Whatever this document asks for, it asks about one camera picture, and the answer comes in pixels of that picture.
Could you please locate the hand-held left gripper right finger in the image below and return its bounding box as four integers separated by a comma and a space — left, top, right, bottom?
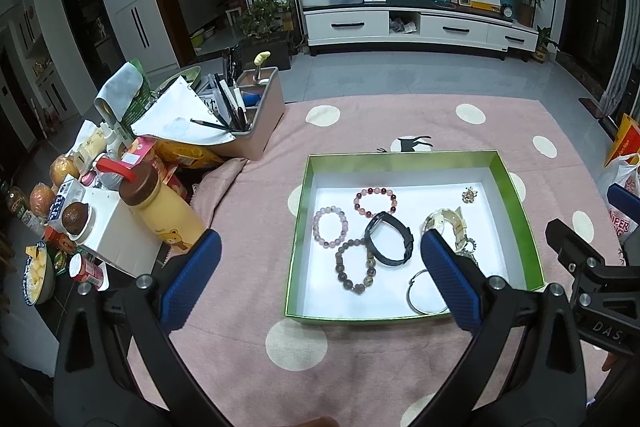
414, 228, 589, 427

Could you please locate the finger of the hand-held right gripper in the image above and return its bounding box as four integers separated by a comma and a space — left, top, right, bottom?
607, 184, 640, 212
545, 219, 609, 269

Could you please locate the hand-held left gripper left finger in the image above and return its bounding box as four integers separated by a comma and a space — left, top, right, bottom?
52, 228, 224, 427

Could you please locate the black wristwatch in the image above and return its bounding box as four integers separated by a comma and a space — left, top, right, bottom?
363, 211, 416, 267

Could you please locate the red and orange bead bracelet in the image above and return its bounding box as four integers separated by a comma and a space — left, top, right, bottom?
353, 187, 400, 218

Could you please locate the green cardboard box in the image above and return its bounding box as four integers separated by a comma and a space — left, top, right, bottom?
284, 150, 546, 326

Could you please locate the pale pink bead bracelet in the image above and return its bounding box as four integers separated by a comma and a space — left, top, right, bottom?
312, 206, 349, 251

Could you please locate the white plastic shopping bag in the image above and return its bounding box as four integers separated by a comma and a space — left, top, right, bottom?
597, 154, 640, 244

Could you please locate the silver bangle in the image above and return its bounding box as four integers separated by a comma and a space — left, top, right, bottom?
407, 267, 451, 316

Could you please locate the cream wristwatch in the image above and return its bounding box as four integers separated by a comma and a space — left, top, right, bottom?
421, 206, 471, 253

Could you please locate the yellow paper bag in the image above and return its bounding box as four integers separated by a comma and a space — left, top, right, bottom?
604, 114, 640, 168

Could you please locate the yellow bear print bottle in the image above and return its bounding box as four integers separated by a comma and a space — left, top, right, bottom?
95, 154, 207, 253

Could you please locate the white plastic storage box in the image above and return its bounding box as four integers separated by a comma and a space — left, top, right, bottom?
75, 188, 167, 279

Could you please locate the striped curtain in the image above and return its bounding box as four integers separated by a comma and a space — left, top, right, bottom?
602, 59, 640, 118

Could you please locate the orange snack packet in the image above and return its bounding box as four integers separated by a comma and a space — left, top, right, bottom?
154, 139, 227, 168

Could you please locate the brown avocado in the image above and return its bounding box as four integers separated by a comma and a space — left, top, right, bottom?
62, 201, 91, 236

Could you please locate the pink snack box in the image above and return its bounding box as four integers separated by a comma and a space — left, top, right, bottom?
122, 135, 162, 168

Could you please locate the pink polka dot tablecloth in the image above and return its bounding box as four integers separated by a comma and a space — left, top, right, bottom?
127, 94, 627, 427

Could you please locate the blue and white carton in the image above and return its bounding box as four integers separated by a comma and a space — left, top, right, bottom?
49, 179, 86, 224

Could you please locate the black pencil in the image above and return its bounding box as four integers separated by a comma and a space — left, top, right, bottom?
189, 118, 236, 134

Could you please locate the bowl of yellow food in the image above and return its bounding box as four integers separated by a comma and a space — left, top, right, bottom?
22, 241, 56, 306

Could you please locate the white paper sheet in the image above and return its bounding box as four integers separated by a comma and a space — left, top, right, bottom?
132, 75, 237, 146

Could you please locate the white squeeze bottle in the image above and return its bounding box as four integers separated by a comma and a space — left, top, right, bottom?
74, 121, 122, 168

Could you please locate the beige desk organizer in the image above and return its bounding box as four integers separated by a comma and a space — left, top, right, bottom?
196, 66, 286, 161

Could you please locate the orange fruit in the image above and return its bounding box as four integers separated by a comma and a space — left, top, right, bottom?
50, 156, 81, 186
29, 184, 56, 214

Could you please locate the small potted plant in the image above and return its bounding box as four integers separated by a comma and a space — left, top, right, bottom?
532, 25, 559, 63

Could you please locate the bunch of pens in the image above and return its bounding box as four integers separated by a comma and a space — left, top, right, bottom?
206, 47, 251, 132

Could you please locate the green glass bottle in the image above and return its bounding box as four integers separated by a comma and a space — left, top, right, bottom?
4, 186, 32, 224

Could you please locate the tall potted plant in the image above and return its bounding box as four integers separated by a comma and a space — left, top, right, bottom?
514, 0, 549, 28

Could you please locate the dark plant stand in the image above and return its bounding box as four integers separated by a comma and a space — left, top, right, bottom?
220, 29, 292, 73

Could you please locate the leafy green houseplant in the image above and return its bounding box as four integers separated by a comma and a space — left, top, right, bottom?
239, 0, 297, 40

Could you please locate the white tv cabinet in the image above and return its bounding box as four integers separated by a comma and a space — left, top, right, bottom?
302, 0, 540, 60

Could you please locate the silver chain bracelet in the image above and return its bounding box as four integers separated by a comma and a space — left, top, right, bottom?
454, 236, 479, 269

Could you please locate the brown bead bracelet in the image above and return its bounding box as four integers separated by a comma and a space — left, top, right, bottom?
334, 237, 377, 296

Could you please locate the yellow handled brush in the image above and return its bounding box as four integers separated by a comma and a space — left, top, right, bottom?
253, 51, 271, 84

